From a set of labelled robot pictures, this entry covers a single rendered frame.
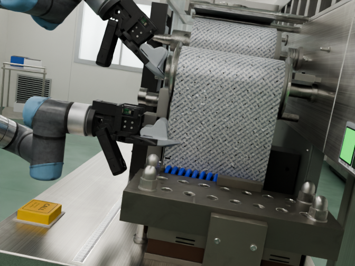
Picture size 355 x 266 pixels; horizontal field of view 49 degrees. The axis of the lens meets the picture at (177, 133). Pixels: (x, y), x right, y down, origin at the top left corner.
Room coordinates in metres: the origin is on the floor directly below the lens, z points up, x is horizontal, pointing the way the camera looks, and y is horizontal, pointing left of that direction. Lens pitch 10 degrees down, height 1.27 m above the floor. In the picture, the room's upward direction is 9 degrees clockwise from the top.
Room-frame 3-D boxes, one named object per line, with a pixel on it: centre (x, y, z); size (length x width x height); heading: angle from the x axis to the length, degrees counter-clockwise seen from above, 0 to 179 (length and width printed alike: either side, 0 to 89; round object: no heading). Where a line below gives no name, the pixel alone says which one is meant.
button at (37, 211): (0.79, 0.27, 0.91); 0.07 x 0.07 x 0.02; 86
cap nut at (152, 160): (0.80, 0.04, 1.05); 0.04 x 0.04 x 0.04
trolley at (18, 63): (5.29, 2.18, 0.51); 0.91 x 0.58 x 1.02; 20
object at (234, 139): (0.86, -0.09, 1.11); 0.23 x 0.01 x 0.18; 86
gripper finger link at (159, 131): (0.85, 0.04, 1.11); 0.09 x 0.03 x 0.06; 84
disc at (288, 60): (0.91, -0.23, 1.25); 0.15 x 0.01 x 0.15; 176
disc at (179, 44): (0.93, 0.03, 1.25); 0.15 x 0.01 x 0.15; 176
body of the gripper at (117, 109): (0.88, 0.14, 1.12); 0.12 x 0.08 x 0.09; 86
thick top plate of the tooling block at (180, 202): (0.74, -0.12, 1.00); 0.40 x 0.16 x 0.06; 86
